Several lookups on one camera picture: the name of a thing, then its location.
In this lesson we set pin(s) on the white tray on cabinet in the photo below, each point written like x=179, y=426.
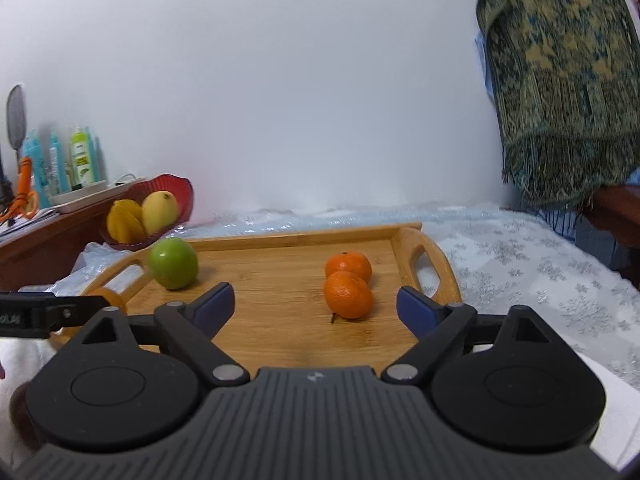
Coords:
x=95, y=193

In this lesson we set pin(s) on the green apple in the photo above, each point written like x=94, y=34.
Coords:
x=173, y=263

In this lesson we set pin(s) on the green spray bottle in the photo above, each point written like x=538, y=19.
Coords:
x=82, y=157

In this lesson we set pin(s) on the wooden serving tray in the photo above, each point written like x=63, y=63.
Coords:
x=280, y=317

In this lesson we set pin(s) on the yellow mango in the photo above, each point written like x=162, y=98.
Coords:
x=159, y=210

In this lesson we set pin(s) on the large dull orange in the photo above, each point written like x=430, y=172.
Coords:
x=113, y=298

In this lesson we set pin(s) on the wooden side cabinet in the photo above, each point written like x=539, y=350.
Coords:
x=45, y=252

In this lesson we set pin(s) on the white towel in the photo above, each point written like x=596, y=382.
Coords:
x=617, y=440

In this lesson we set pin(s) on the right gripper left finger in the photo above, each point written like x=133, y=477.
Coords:
x=187, y=332

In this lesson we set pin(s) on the red fruit bowl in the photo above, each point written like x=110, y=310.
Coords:
x=179, y=186

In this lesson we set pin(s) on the green patterned fringed cloth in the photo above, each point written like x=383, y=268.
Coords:
x=565, y=75

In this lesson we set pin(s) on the mandarin orange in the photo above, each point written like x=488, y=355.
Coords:
x=352, y=262
x=347, y=295

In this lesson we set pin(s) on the yellow starfruit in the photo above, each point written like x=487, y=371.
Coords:
x=124, y=222

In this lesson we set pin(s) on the blue bottle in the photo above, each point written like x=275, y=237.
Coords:
x=32, y=148
x=58, y=165

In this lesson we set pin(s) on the dark wooden chair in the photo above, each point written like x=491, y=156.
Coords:
x=617, y=210

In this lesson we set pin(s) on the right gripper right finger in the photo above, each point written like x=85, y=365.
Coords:
x=440, y=332

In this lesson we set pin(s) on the snowflake lace tablecloth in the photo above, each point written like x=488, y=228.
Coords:
x=500, y=258

